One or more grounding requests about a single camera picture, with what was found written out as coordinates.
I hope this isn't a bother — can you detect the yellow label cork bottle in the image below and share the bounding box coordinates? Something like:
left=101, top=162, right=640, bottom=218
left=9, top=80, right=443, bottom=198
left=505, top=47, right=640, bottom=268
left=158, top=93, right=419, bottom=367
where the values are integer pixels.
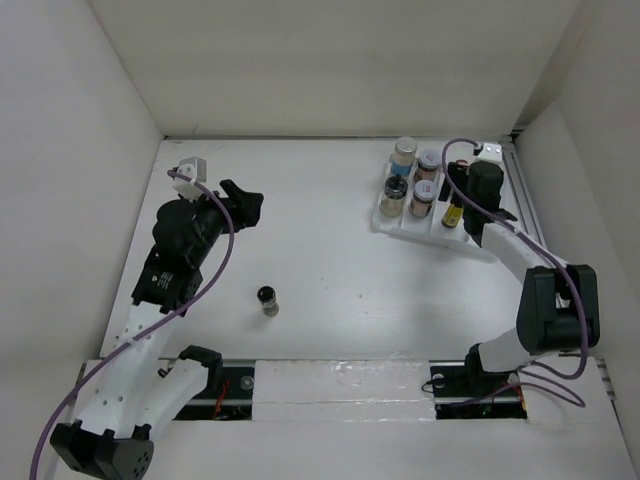
left=441, top=203, right=463, bottom=229

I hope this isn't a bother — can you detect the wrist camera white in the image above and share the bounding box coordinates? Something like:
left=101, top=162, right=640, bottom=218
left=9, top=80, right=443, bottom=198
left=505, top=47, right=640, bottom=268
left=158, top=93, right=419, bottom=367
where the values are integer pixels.
left=170, top=157, right=207, bottom=201
left=473, top=142, right=503, bottom=164

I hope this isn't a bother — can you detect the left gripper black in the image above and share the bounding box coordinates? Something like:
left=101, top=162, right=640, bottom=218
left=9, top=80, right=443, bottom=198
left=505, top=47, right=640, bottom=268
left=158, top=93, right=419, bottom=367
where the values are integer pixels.
left=181, top=180, right=261, bottom=266

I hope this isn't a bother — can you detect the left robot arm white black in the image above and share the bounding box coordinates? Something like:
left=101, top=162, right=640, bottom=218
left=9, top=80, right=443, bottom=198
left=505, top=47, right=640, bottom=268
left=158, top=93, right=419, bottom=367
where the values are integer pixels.
left=50, top=171, right=264, bottom=479

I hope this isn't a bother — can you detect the red label spice jar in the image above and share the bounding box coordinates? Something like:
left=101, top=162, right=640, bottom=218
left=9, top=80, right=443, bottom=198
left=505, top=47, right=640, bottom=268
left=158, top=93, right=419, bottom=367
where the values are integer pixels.
left=409, top=180, right=437, bottom=218
left=413, top=149, right=442, bottom=183

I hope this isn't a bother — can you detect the white divided organizer tray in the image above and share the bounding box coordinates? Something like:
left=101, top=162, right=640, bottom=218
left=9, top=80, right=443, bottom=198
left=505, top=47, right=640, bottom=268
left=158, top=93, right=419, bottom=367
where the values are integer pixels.
left=371, top=159, right=496, bottom=262

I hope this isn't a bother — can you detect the blue label silver lid jar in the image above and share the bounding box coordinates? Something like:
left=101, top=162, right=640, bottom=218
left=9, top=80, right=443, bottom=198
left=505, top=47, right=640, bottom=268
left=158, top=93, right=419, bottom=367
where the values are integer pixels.
left=390, top=136, right=417, bottom=177

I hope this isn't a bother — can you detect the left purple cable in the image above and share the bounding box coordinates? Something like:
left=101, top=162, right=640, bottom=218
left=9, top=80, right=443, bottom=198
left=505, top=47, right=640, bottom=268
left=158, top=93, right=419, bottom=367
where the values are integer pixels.
left=28, top=169, right=236, bottom=480

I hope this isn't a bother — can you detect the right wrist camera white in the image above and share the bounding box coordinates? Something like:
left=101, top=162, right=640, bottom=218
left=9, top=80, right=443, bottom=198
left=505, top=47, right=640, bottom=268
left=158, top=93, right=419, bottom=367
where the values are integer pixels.
left=473, top=142, right=503, bottom=164

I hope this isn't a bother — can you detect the small black lid bottle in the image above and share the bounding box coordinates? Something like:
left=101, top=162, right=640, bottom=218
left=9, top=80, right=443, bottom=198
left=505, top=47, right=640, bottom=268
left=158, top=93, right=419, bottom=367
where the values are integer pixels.
left=257, top=286, right=279, bottom=317

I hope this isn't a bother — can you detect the black mounting rail base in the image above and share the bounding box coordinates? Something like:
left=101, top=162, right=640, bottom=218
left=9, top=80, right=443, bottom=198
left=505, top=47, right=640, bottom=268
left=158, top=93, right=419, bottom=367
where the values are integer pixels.
left=176, top=359, right=527, bottom=423

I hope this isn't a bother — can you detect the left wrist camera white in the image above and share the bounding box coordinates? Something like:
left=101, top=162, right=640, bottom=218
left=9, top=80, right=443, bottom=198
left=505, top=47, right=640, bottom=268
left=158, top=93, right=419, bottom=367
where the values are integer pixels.
left=170, top=157, right=207, bottom=201

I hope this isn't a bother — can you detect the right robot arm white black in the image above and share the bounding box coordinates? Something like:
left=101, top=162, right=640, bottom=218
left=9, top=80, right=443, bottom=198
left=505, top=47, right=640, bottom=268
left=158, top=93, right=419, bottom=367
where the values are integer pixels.
left=440, top=160, right=600, bottom=404

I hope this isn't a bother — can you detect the black grinder top jar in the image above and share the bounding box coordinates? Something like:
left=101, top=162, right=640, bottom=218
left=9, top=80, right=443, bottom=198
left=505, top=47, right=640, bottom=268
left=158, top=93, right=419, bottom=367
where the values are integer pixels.
left=379, top=174, right=408, bottom=218

